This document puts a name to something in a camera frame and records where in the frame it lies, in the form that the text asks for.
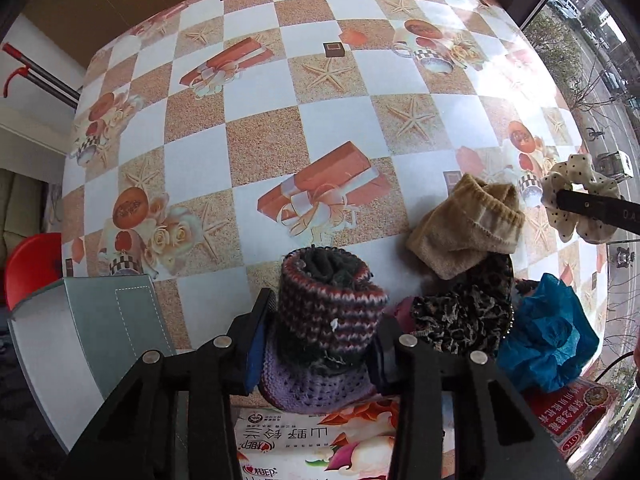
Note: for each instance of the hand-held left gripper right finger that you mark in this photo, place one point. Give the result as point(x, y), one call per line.
point(382, 362)

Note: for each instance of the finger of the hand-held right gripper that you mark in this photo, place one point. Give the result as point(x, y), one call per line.
point(600, 210)

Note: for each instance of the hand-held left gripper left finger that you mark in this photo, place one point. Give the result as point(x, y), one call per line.
point(255, 347)

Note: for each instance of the white polka dot scrunchie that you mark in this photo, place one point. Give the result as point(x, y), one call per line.
point(555, 212)

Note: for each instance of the purple crocheted cloth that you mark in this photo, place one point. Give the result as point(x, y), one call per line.
point(310, 385)

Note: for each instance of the striped knitted sock roll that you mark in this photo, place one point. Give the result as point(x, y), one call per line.
point(325, 305)

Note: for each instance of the leopard print scrunchie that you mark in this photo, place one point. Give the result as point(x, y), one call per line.
point(465, 310)

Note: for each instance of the blue crinkled cloth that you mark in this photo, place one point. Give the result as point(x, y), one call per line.
point(545, 340)

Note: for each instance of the grey storage box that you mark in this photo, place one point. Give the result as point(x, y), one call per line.
point(100, 320)

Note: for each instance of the flower print tissue pack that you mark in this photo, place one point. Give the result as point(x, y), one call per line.
point(300, 435)

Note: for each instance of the tan knitted sock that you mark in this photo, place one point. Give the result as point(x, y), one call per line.
point(460, 240)

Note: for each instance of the red patterned carton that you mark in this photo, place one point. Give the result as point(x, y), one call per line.
point(575, 415)

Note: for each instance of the red plastic stool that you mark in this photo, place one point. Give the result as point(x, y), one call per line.
point(30, 270)

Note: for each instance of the checkered printed tablecloth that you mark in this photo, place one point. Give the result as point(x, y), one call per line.
point(300, 110)

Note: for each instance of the white cabinet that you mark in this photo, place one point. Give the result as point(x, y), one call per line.
point(30, 125)

